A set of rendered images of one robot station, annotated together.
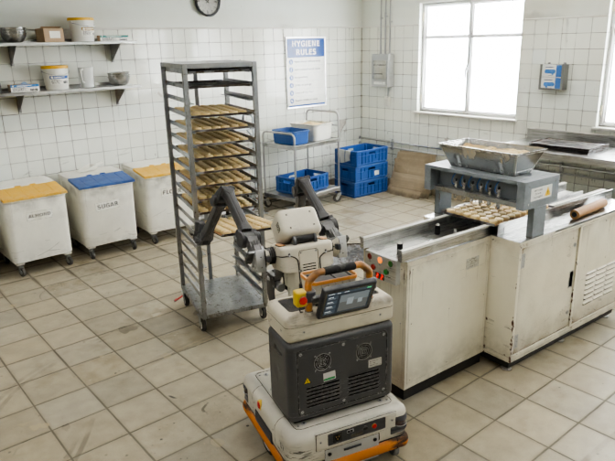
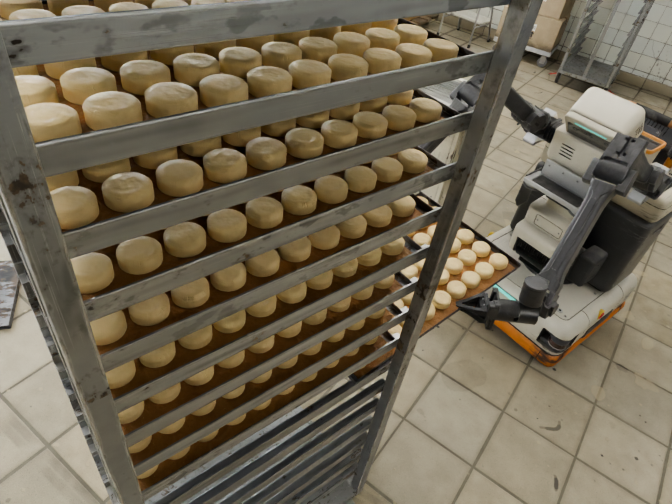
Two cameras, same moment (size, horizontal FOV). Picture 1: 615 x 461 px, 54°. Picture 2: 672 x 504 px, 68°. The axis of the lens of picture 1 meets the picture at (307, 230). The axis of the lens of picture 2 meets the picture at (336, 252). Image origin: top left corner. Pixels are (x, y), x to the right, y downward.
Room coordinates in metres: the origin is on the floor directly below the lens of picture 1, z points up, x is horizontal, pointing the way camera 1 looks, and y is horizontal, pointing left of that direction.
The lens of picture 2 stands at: (4.20, 1.34, 1.74)
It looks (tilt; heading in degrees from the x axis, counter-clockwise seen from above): 41 degrees down; 250
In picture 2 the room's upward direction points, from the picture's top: 10 degrees clockwise
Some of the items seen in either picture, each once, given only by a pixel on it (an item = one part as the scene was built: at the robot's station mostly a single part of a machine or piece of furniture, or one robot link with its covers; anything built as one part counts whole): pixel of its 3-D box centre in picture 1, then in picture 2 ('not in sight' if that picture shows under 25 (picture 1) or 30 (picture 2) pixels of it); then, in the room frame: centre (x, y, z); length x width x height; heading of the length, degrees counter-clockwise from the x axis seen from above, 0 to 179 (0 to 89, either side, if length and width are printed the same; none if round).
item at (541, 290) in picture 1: (524, 268); not in sight; (3.80, -1.48, 0.42); 1.28 x 0.72 x 0.84; 126
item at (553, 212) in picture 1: (560, 210); not in sight; (3.63, -1.60, 0.88); 1.28 x 0.01 x 0.07; 126
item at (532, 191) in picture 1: (487, 196); not in sight; (3.51, -1.09, 1.01); 0.72 x 0.33 x 0.34; 36
